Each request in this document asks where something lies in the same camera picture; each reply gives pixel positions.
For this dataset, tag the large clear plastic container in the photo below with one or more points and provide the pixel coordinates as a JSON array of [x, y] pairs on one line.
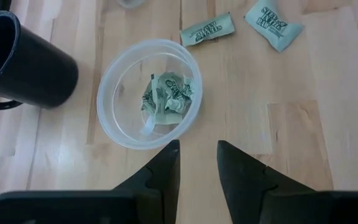
[[130, 3]]

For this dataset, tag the small clear plastic container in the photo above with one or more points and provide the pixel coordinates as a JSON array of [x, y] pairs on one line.
[[113, 102]]

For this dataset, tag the green stevia packet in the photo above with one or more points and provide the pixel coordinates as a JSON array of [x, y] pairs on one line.
[[180, 91], [273, 26], [155, 102], [207, 29]]

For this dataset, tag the black mug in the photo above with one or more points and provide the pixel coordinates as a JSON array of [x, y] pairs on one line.
[[36, 71]]

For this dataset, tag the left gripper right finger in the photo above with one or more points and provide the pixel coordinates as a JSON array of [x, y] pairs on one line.
[[241, 180]]

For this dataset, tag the white stick packet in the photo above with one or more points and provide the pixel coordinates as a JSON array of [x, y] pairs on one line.
[[149, 124]]

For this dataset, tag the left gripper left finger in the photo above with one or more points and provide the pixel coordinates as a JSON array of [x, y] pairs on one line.
[[160, 180]]

